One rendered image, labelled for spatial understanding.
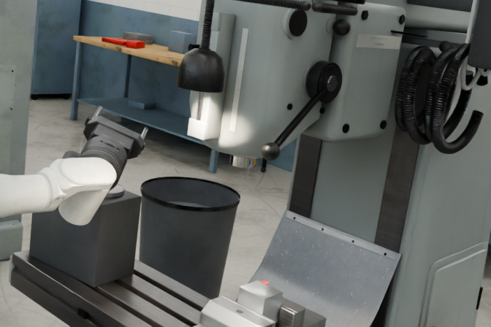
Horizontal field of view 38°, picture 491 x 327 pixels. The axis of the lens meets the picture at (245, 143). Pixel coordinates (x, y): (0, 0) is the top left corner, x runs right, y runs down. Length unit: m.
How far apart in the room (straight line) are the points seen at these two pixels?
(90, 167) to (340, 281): 0.63
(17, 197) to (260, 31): 0.48
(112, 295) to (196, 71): 0.64
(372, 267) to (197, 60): 0.70
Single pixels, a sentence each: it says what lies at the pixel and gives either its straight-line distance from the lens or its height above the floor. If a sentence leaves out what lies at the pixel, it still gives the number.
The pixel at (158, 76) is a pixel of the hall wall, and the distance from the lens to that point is 7.79.
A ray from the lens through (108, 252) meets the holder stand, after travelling 1.57.
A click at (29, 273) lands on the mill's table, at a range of 1.69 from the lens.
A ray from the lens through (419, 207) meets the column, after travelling 1.54.
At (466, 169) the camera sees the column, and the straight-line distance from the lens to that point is 1.65.
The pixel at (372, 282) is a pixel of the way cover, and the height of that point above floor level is 1.02.
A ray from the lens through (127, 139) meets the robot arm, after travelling 1.45.
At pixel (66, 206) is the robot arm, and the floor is 1.17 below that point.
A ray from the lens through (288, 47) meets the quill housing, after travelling 1.17.
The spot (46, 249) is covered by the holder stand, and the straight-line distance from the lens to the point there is 1.67.
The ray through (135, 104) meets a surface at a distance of 7.49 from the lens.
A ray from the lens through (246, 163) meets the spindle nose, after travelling 1.27.
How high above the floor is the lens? 1.59
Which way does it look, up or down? 12 degrees down
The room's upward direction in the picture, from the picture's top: 8 degrees clockwise
